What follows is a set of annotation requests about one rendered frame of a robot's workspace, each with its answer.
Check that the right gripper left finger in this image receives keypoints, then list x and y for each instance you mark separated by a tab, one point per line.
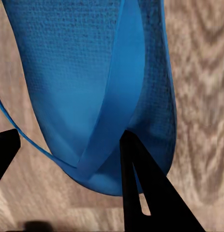
9	145

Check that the sandal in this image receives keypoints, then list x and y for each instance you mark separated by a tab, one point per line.
93	69

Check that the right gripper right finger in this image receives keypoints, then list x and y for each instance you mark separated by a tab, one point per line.
169	213

